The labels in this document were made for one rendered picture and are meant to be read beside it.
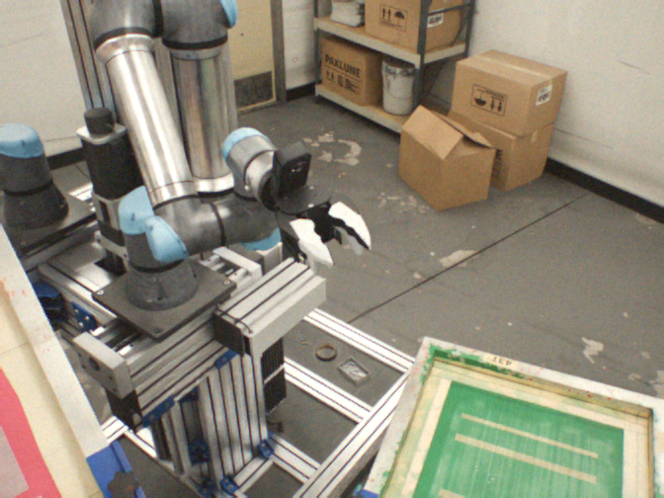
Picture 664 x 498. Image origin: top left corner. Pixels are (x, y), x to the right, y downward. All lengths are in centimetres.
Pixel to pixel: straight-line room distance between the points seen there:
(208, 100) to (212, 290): 42
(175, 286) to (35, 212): 50
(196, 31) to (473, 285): 259
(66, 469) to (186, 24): 74
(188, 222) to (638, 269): 318
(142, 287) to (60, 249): 47
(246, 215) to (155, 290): 39
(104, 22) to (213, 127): 27
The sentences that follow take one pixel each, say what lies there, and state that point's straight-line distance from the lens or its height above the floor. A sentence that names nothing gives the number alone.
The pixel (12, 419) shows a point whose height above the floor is 133.
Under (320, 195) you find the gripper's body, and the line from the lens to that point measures 83.
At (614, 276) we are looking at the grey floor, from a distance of 376.
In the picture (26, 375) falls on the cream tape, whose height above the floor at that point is 136.
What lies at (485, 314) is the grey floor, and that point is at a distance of 328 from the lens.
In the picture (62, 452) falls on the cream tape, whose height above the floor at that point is 129.
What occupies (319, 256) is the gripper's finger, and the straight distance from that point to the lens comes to 75.
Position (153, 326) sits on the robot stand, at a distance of 131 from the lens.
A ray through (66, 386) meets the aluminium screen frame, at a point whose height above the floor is 136.
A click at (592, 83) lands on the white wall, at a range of 435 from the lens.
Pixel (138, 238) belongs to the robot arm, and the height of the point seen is 143.
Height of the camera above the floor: 211
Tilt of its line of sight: 36 degrees down
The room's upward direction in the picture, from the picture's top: straight up
